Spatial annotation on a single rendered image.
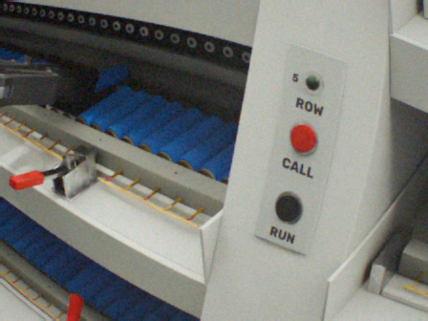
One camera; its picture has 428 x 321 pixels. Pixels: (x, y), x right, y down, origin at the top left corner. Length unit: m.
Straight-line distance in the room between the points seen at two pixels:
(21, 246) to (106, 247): 0.28
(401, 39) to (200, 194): 0.22
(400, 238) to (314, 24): 0.16
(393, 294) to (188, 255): 0.16
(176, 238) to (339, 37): 0.21
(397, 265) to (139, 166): 0.22
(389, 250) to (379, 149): 0.09
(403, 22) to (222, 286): 0.22
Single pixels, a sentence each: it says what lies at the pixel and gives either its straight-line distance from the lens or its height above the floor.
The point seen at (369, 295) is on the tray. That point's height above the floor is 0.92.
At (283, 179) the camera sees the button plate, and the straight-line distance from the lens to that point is 0.46.
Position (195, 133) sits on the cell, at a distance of 0.63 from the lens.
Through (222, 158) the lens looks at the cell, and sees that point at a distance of 0.60.
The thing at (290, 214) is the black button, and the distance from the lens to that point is 0.46.
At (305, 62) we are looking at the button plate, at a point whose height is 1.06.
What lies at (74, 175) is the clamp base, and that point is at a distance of 0.60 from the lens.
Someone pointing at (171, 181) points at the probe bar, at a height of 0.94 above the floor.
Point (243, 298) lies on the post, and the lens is 0.50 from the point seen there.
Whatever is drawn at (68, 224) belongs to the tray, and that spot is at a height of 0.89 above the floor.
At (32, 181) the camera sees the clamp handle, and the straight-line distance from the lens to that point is 0.57.
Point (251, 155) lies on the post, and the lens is 0.47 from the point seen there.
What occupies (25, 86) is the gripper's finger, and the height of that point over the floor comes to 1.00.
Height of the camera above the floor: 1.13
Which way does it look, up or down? 17 degrees down
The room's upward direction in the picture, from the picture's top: 10 degrees clockwise
